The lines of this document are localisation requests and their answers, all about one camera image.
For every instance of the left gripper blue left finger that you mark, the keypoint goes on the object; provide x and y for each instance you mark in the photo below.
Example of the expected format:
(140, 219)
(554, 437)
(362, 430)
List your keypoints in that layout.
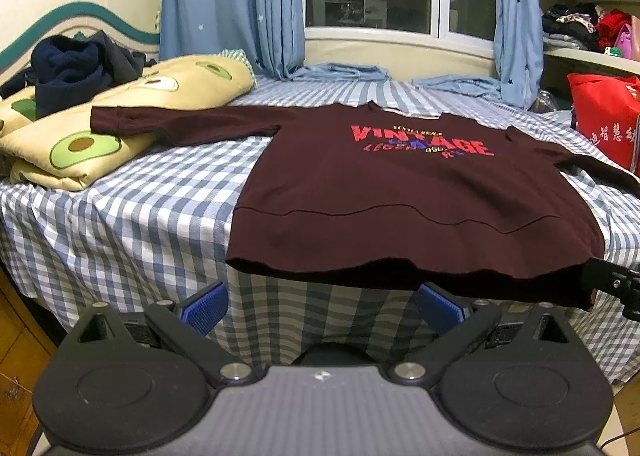
(185, 326)

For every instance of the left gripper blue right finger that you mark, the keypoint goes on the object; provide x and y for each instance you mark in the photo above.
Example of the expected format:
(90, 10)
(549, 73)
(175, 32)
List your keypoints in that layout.
(459, 324)

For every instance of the maroon vintage print sweatshirt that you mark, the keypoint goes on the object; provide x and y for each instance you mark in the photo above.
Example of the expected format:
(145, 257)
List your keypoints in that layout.
(365, 197)

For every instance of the dark navy clothes pile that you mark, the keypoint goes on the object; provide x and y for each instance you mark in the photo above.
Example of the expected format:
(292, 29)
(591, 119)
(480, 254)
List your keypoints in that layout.
(66, 72)

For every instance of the clothes pile on shelf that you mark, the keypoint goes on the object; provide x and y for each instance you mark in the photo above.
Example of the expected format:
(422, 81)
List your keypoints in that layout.
(589, 27)

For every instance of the wooden bedside cabinet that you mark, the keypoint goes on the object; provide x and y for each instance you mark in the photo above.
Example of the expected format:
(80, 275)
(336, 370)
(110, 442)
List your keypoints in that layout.
(25, 352)

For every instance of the yellow avocado print quilt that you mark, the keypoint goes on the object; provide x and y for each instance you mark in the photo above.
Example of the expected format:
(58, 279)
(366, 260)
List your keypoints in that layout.
(71, 149)

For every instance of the red bag with white characters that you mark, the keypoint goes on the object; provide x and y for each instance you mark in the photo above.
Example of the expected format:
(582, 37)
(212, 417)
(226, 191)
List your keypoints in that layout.
(607, 112)

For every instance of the right blue star curtain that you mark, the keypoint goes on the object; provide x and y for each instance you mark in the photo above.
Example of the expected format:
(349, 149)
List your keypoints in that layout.
(518, 58)

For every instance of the blue star curtain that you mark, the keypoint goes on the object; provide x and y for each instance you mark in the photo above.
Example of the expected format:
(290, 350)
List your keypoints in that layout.
(270, 32)
(518, 58)

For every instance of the left blue star curtain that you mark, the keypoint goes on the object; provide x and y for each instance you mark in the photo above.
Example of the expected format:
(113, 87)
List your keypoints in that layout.
(270, 32)

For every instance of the teal cream headboard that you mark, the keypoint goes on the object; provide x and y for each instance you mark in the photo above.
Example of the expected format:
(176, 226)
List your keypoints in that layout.
(76, 19)

